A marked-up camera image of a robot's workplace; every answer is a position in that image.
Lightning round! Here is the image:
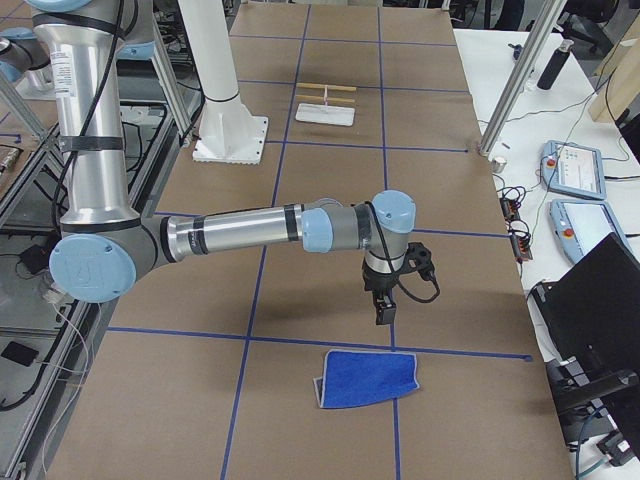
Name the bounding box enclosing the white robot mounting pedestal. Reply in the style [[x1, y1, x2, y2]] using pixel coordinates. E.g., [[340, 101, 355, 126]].
[[179, 0, 269, 164]]

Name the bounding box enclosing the white wooden towel rack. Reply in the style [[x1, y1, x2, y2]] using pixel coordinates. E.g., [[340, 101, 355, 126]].
[[295, 82, 357, 127]]

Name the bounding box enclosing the small metal cylinder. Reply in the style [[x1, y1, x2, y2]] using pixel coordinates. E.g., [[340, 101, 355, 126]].
[[491, 156, 507, 174]]

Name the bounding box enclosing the lower small electronics board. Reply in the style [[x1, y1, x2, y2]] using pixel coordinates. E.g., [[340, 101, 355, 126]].
[[510, 234, 533, 263]]

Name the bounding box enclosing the black phone on shelf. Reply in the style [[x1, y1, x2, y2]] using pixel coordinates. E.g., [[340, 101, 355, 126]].
[[1, 341, 39, 367]]

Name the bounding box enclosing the teach pendant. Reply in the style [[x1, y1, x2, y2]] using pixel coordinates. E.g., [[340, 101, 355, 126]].
[[540, 140, 606, 200], [550, 199, 629, 264]]

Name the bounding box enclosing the black laptop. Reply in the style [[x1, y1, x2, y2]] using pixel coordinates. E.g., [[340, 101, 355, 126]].
[[530, 233, 639, 374]]

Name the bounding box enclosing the black power adapter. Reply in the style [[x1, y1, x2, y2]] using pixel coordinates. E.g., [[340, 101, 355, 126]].
[[19, 245, 51, 275]]

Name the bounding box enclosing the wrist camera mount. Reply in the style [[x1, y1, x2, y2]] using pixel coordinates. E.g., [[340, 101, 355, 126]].
[[403, 242, 436, 281]]

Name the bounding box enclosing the blue microfiber towel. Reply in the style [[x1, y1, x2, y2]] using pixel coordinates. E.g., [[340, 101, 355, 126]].
[[313, 349, 420, 409]]

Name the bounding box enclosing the aluminium frame post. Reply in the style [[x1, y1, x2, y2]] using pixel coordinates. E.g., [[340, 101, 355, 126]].
[[478, 0, 567, 157]]

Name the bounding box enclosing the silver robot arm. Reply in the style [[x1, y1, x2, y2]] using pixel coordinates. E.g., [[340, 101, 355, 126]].
[[1, 27, 53, 91], [31, 1, 434, 325]]

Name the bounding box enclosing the black water bottle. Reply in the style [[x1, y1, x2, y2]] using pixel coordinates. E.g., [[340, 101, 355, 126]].
[[537, 39, 574, 90]]

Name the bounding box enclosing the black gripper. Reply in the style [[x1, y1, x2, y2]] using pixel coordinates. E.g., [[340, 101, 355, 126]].
[[362, 261, 398, 325]]

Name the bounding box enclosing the lower teach pendant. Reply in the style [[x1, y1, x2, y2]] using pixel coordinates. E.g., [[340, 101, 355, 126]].
[[550, 199, 629, 264]]

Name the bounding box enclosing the right black braided cable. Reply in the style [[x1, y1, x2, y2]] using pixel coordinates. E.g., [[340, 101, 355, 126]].
[[363, 200, 442, 303]]

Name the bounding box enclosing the upper small electronics board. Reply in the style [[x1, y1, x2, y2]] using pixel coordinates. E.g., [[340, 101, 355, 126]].
[[499, 198, 520, 222]]

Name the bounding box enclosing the small electronics board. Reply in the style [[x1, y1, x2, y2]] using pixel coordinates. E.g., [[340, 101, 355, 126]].
[[510, 234, 533, 263], [499, 198, 520, 222]]

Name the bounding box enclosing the upper teach pendant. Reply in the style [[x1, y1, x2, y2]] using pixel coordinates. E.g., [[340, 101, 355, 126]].
[[540, 140, 606, 200]]

